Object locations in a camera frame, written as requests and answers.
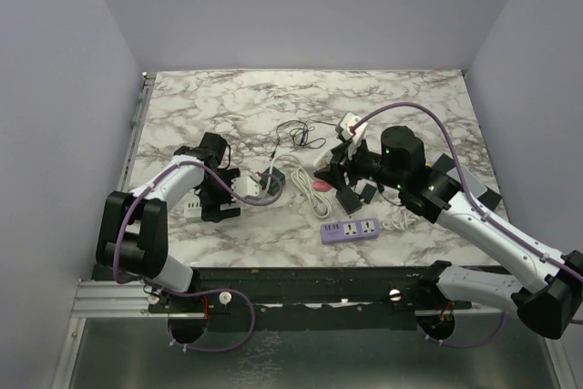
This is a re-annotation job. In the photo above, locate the pink plug adapter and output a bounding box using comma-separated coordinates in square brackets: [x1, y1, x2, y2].
[312, 180, 332, 193]

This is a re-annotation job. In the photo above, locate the grey rectangular box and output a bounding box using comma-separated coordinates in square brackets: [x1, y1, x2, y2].
[447, 166, 487, 198]

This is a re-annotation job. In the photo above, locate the black power adapter brick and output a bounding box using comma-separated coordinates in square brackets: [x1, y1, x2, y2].
[335, 187, 363, 215]

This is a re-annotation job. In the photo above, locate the small black adapter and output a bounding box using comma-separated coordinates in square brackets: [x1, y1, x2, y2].
[358, 183, 378, 205]

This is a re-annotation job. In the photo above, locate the black mounting base rail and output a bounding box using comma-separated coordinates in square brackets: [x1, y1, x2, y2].
[148, 261, 449, 332]

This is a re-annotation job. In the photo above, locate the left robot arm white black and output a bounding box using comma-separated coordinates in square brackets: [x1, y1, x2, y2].
[96, 132, 240, 312]

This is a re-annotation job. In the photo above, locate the white power strip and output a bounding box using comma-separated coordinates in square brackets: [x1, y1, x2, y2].
[183, 200, 202, 220]

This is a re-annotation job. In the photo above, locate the thin black cable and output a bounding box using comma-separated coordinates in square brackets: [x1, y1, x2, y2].
[271, 119, 347, 160]

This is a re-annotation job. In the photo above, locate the dark green charger block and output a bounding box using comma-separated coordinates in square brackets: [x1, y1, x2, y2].
[259, 168, 286, 197]

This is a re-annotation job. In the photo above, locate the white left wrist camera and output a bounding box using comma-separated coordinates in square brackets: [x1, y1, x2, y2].
[231, 175, 262, 200]

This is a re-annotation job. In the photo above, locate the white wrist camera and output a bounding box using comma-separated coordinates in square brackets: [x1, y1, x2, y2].
[231, 175, 262, 200]
[336, 112, 368, 159]

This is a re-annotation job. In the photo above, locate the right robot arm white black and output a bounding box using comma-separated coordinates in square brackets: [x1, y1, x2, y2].
[314, 121, 582, 340]

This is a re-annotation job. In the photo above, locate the aluminium frame left rail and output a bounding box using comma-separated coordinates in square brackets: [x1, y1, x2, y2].
[98, 72, 156, 265]

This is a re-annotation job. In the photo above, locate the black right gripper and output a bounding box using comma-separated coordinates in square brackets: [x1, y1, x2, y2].
[316, 134, 406, 190]

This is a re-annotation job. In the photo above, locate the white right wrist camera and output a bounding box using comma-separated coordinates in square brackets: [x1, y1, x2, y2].
[336, 112, 368, 159]

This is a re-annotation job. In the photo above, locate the purple power strip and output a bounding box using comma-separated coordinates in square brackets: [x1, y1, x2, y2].
[320, 218, 382, 245]

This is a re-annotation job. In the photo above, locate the white cube socket adapter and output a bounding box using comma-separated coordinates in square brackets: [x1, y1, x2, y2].
[314, 149, 333, 169]

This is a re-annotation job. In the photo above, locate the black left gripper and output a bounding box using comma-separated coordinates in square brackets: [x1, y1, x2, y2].
[199, 169, 241, 221]

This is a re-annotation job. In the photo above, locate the black mat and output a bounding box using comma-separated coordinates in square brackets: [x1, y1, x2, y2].
[432, 154, 502, 210]

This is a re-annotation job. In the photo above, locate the white coiled power cord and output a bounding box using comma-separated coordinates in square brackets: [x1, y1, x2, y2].
[271, 154, 333, 220]

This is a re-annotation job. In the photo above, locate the white purple strip cord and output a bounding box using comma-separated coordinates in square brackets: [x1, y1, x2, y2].
[381, 209, 424, 231]

